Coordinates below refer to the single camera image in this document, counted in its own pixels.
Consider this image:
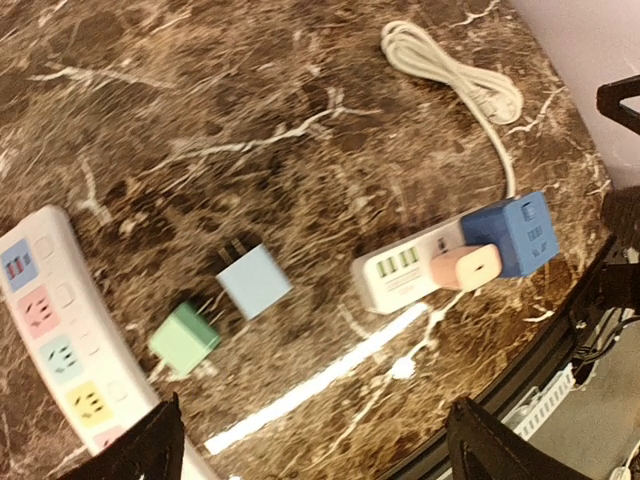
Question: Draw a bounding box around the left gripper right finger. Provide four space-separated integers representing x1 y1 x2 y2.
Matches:
446 397 570 479

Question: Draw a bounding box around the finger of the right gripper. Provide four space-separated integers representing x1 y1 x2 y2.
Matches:
596 75 640 135

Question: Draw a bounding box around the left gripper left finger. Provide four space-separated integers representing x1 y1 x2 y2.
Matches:
59 392 186 480

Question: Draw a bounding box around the blue cube socket adapter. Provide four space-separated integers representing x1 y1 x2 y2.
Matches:
460 191 559 278

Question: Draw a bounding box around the pink plug adapter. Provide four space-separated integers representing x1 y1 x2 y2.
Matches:
430 244 502 292

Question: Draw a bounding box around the light blue plug adapter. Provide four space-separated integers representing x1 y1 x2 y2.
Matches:
215 238 292 321

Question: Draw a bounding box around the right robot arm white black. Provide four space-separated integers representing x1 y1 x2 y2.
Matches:
572 184 639 388

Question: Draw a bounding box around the green plug adapter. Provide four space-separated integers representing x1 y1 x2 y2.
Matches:
148 302 220 377

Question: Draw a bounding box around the small white power strip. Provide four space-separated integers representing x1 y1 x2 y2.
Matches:
351 215 465 315

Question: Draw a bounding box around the long white colourful power strip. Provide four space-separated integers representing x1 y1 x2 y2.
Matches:
0 204 211 480

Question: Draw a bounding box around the black front table rail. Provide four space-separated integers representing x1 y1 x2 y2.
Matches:
424 239 640 480

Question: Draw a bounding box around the white slotted cable duct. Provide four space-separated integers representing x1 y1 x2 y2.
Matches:
502 363 575 441

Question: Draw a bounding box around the white coiled cable small strip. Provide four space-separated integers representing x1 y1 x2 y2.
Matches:
380 21 524 198

